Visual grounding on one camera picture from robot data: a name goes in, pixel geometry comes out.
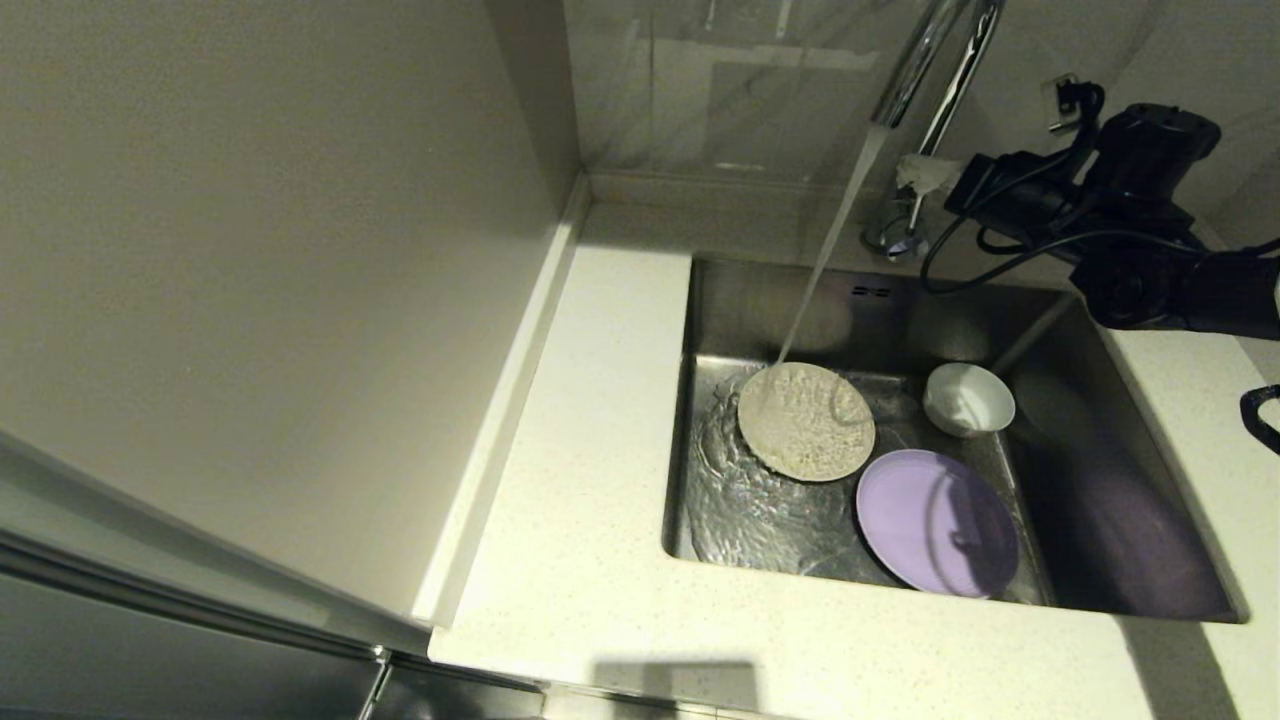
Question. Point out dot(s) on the beige round plate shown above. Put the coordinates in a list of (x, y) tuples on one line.
[(805, 423)]

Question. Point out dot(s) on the stainless steel sink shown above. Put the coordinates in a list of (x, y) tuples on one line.
[(760, 520)]

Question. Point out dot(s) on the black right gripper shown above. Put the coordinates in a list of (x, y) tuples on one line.
[(1150, 150)]

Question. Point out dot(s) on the grey metal cabinet front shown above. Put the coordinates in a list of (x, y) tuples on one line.
[(150, 640)]

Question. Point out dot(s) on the lilac round plate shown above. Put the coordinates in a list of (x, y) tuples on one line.
[(935, 525)]

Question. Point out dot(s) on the chrome gooseneck faucet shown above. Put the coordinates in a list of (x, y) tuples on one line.
[(945, 100)]

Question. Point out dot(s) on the small white bowl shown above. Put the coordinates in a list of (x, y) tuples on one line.
[(968, 400)]

